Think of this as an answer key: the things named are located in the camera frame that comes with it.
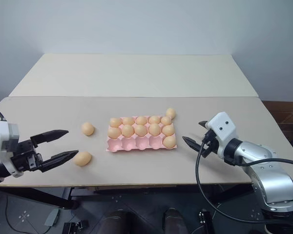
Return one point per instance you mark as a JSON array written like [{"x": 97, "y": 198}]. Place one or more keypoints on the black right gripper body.
[{"x": 209, "y": 146}]

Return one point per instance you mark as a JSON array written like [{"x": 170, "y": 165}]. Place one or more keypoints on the black device with white dots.
[{"x": 205, "y": 221}]

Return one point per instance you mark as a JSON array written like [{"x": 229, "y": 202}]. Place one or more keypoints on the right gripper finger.
[
  {"x": 205, "y": 123},
  {"x": 191, "y": 143}
]

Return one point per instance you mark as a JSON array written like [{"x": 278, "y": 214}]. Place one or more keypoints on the dark rounded shape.
[
  {"x": 119, "y": 223},
  {"x": 173, "y": 221}
]

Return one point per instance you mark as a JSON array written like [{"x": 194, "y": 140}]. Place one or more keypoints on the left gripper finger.
[
  {"x": 51, "y": 135},
  {"x": 61, "y": 158}
]

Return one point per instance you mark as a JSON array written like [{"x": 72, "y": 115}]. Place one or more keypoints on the black floor device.
[{"x": 75, "y": 227}]

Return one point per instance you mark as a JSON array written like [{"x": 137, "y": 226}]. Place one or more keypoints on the brown cardboard boxes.
[{"x": 283, "y": 117}]

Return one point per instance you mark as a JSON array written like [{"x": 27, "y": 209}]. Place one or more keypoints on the tan egg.
[
  {"x": 170, "y": 113},
  {"x": 168, "y": 130},
  {"x": 82, "y": 159},
  {"x": 114, "y": 132},
  {"x": 165, "y": 120},
  {"x": 115, "y": 122},
  {"x": 169, "y": 142},
  {"x": 87, "y": 128},
  {"x": 141, "y": 120},
  {"x": 154, "y": 119},
  {"x": 140, "y": 130},
  {"x": 154, "y": 129},
  {"x": 128, "y": 120},
  {"x": 128, "y": 130}
]

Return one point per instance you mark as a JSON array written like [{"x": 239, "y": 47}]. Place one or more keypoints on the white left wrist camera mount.
[{"x": 5, "y": 136}]

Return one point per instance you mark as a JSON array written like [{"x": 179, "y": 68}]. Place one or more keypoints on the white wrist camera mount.
[
  {"x": 222, "y": 126},
  {"x": 5, "y": 136}
]

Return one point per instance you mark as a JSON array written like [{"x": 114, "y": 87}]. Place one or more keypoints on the black table frame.
[{"x": 51, "y": 198}]

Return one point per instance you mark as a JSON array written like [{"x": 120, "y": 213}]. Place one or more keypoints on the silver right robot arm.
[{"x": 271, "y": 170}]

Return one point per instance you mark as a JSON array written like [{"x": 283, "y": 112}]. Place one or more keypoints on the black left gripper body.
[{"x": 27, "y": 158}]

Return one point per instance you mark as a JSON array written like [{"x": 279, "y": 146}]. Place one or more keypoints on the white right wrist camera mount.
[{"x": 222, "y": 126}]

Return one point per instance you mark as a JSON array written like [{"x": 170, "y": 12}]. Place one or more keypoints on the grey flat floor piece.
[{"x": 52, "y": 217}]

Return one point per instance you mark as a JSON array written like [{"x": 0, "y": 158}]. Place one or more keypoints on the pink egg tray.
[{"x": 129, "y": 144}]

